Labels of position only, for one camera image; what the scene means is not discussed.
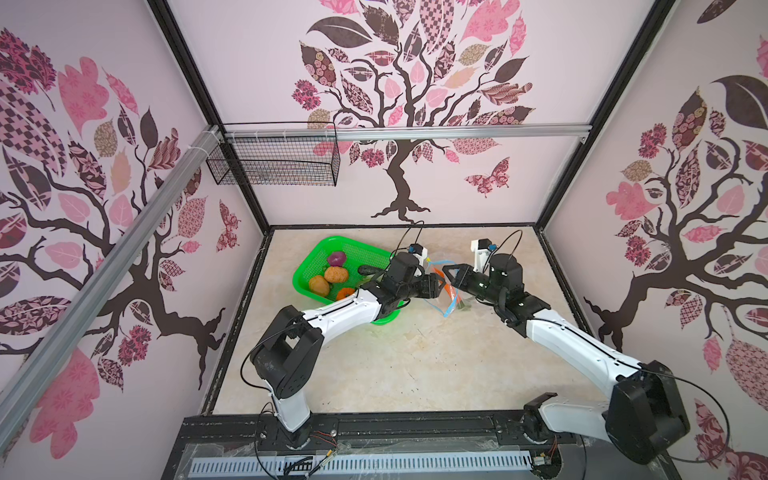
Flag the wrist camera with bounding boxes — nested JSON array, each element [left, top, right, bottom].
[[470, 238, 497, 273], [406, 243, 429, 267]]

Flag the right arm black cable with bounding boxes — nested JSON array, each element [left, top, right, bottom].
[[488, 229, 732, 464]]

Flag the aluminium rail left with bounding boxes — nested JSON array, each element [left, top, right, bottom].
[[1, 125, 221, 448]]

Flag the aluminium rail back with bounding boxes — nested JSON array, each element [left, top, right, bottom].
[[225, 124, 592, 142]]

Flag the orange small pumpkin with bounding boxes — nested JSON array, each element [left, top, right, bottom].
[[336, 287, 356, 300]]

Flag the aluminium rail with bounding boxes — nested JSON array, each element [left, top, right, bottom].
[[225, 124, 592, 142], [1, 125, 221, 448]]

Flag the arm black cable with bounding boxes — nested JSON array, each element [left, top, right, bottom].
[[392, 220, 426, 256], [488, 229, 732, 464]]

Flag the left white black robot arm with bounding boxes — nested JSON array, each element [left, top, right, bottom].
[[246, 243, 446, 449]]

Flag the clear zip top bag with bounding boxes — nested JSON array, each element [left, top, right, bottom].
[[425, 258, 471, 318]]

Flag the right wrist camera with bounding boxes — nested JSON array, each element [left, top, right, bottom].
[[470, 238, 497, 273]]

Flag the brown potato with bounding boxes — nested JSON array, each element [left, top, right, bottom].
[[308, 275, 331, 297], [323, 266, 349, 284]]

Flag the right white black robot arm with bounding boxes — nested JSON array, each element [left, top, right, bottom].
[[442, 254, 690, 465]]

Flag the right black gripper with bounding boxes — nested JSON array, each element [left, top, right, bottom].
[[442, 263, 504, 309]]

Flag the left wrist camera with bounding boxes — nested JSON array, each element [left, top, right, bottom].
[[406, 243, 429, 267]]

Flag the white slotted cable duct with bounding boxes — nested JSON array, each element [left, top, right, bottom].
[[187, 451, 533, 479]]

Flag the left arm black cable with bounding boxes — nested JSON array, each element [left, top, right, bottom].
[[392, 220, 426, 256]]

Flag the black wire wall basket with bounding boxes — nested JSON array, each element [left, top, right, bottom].
[[206, 120, 341, 187]]

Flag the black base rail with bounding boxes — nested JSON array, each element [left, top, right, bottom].
[[161, 410, 680, 479]]

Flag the orange carrot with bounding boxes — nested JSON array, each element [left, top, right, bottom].
[[432, 267, 449, 289]]

